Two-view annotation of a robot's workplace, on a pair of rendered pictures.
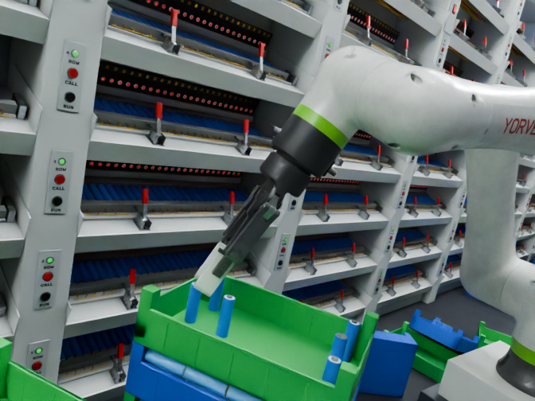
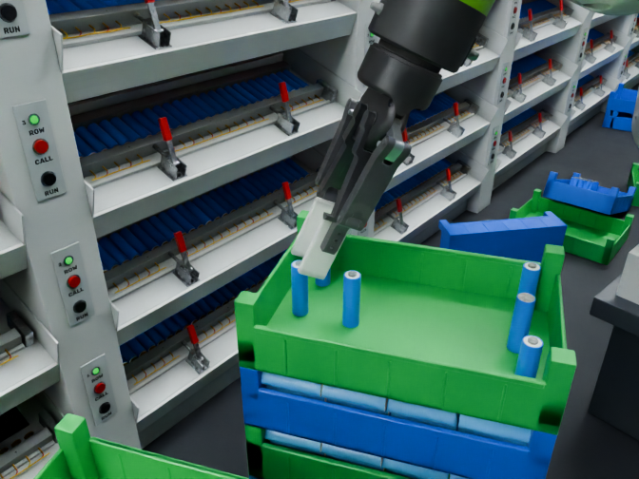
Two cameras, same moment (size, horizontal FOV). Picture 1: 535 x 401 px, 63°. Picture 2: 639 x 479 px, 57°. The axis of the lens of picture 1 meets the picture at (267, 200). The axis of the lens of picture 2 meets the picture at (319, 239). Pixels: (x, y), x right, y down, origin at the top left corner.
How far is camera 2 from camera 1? 0.15 m
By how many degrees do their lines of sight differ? 19
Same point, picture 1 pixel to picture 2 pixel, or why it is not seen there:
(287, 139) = (400, 23)
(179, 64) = not seen: outside the picture
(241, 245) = (359, 206)
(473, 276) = not seen: outside the picture
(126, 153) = (122, 76)
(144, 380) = (269, 409)
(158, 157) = (168, 66)
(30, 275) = (50, 287)
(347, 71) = not seen: outside the picture
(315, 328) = (472, 278)
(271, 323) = (407, 283)
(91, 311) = (142, 302)
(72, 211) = (73, 185)
